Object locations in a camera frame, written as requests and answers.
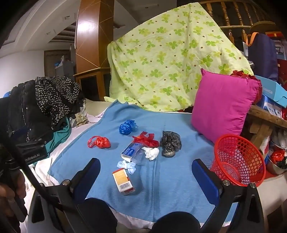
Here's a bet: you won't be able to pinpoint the white bed sheet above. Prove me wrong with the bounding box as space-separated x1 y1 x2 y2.
20 99 287 233

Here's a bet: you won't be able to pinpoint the green clover print quilt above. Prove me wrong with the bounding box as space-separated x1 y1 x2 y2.
107 2 254 112

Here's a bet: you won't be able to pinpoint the blue blanket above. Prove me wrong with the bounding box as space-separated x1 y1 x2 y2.
48 100 238 223

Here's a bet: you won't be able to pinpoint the black white dotted garment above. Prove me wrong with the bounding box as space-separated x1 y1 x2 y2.
35 76 84 129

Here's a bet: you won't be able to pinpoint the wooden stair railing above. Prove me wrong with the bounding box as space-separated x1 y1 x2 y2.
199 0 269 45

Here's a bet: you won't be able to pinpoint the knotted red plastic bag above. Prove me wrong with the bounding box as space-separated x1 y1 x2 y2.
87 135 111 149

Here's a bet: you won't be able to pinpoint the wooden bench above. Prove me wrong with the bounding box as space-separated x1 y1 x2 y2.
245 104 287 153

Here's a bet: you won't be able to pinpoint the small orange white box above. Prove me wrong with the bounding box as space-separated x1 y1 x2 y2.
112 168 136 196

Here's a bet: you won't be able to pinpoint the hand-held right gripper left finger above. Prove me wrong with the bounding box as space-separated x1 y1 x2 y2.
28 158 101 233

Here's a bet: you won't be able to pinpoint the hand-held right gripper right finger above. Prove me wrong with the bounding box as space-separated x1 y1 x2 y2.
192 159 266 233

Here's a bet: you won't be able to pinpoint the small floral cloth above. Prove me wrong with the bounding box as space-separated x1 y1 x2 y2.
75 111 90 127

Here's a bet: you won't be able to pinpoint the navy bag orange handles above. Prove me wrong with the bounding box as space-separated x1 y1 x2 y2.
245 32 279 81

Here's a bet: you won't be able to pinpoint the white tissue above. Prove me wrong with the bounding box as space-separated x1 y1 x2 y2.
142 147 160 161

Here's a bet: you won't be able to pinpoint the black jacket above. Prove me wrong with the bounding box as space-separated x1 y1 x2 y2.
0 83 54 157

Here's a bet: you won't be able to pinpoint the small red plastic bag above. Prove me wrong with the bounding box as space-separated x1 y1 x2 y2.
270 149 286 163

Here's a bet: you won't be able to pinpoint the person's left hand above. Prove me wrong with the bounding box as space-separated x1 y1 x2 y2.
0 177 25 218

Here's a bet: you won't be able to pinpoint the white blue carton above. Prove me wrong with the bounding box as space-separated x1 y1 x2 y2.
261 94 283 115

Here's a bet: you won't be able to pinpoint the blue plastic bag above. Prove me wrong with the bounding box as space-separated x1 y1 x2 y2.
118 119 138 136

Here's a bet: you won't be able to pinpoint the pink pillow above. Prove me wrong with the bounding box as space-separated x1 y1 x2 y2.
191 68 262 144

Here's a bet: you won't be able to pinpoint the teal garment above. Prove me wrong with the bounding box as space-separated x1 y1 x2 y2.
44 116 71 157

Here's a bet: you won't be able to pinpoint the torn red ribbon bag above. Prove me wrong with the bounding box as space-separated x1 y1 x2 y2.
132 132 159 148

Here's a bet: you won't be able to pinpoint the metal bowl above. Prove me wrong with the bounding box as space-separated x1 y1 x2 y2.
268 154 287 175

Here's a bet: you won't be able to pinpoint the blue toothpaste box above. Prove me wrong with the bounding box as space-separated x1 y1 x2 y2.
121 142 146 163

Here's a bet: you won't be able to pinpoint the black plastic bag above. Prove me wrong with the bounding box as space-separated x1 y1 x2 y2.
160 130 182 158

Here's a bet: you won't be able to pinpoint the large red plastic bag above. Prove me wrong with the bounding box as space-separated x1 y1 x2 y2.
232 70 263 106

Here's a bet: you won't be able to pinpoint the grey cabinet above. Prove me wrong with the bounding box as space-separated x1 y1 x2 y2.
54 56 74 75

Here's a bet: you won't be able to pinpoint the low wooden cabinet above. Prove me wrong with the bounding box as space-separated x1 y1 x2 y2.
73 67 111 101

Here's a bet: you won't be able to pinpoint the pale blue white bag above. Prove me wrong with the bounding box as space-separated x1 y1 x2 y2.
116 160 137 175

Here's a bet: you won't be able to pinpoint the blue cardboard box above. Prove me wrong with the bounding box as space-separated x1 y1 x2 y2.
253 75 287 108

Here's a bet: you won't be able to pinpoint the red mesh plastic basket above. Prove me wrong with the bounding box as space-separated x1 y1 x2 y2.
210 134 266 186

